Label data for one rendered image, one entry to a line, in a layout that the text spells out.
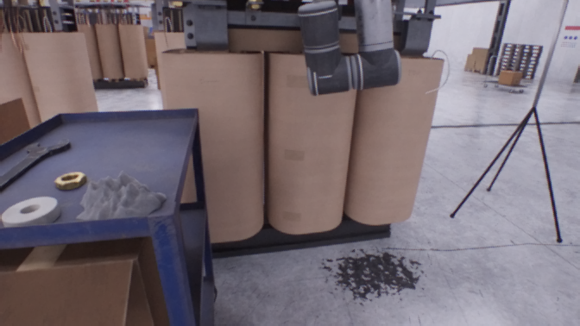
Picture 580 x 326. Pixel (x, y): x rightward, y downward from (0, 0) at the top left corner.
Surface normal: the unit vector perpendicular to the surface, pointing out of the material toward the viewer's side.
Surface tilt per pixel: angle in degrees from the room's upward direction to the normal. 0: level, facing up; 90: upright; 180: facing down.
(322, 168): 90
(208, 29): 90
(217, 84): 90
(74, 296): 26
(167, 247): 90
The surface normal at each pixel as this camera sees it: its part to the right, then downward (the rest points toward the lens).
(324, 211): 0.20, 0.36
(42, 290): 0.13, -0.68
